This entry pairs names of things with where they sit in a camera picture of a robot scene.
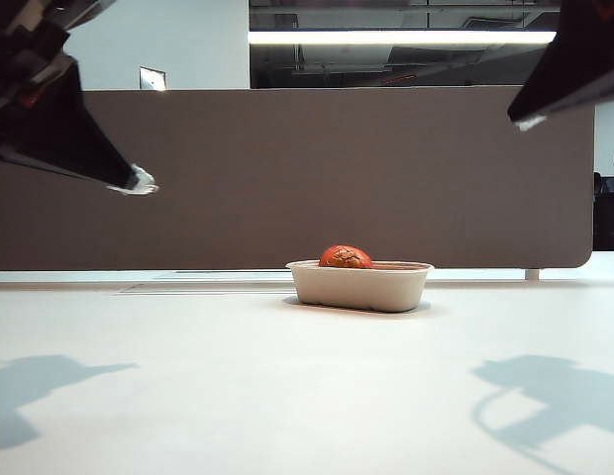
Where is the brown desk divider panel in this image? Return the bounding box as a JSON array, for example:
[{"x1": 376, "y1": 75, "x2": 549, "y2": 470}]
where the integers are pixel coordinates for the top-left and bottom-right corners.
[{"x1": 0, "y1": 85, "x2": 597, "y2": 272}]

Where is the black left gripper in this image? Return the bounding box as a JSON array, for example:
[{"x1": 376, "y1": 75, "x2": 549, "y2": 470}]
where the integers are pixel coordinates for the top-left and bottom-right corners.
[{"x1": 0, "y1": 0, "x2": 156, "y2": 186}]

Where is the orange fruit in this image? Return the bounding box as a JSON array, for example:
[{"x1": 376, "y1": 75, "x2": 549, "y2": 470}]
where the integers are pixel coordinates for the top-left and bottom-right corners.
[{"x1": 318, "y1": 243, "x2": 375, "y2": 269}]

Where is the dark background desk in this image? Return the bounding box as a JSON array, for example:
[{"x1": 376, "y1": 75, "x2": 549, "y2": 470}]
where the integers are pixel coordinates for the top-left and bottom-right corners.
[{"x1": 592, "y1": 171, "x2": 614, "y2": 251}]

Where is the beige paper lunchbox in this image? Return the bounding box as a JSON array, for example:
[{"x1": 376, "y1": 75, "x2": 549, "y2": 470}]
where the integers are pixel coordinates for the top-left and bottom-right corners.
[{"x1": 285, "y1": 259, "x2": 436, "y2": 315}]

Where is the small white wall plate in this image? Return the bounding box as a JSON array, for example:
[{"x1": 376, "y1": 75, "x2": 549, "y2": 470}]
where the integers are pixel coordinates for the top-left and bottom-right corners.
[{"x1": 139, "y1": 65, "x2": 168, "y2": 92}]

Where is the long white ceiling light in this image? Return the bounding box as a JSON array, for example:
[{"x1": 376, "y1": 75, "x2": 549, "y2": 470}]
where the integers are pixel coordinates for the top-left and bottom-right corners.
[{"x1": 248, "y1": 30, "x2": 559, "y2": 47}]

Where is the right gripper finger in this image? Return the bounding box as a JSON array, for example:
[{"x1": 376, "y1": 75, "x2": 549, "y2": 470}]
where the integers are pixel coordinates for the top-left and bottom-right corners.
[
  {"x1": 506, "y1": 0, "x2": 614, "y2": 124},
  {"x1": 514, "y1": 70, "x2": 614, "y2": 134}
]

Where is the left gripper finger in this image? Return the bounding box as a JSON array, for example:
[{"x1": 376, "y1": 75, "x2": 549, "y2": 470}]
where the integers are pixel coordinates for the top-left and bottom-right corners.
[{"x1": 0, "y1": 146, "x2": 160, "y2": 196}]

